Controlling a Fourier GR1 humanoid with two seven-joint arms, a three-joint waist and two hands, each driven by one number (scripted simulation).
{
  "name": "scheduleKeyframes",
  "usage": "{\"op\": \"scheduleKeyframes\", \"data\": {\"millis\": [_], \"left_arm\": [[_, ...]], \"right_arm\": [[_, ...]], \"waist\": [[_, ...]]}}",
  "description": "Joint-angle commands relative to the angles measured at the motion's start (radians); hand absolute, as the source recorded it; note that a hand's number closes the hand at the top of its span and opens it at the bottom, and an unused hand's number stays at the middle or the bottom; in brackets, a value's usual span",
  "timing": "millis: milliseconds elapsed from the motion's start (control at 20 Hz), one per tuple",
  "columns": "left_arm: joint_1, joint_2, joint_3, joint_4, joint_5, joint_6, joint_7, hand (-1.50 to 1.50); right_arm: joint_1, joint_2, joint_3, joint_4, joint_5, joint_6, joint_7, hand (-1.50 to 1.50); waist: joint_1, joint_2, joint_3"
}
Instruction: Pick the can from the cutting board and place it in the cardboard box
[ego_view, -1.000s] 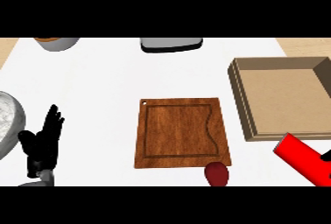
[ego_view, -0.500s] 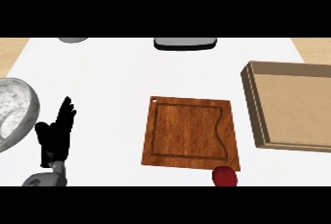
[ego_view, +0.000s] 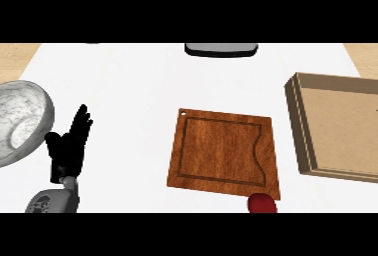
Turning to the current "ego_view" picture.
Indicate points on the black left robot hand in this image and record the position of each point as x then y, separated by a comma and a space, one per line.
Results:
68, 146

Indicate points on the brown wooden cutting board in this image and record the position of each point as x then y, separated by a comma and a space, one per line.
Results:
221, 153

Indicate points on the open cardboard box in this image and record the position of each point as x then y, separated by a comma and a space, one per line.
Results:
339, 126

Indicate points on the red can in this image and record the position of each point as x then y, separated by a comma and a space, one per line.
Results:
261, 204

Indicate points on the white marble bowl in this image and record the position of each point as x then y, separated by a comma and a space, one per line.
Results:
22, 123

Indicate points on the grey and black appliance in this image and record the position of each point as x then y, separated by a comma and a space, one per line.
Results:
221, 50

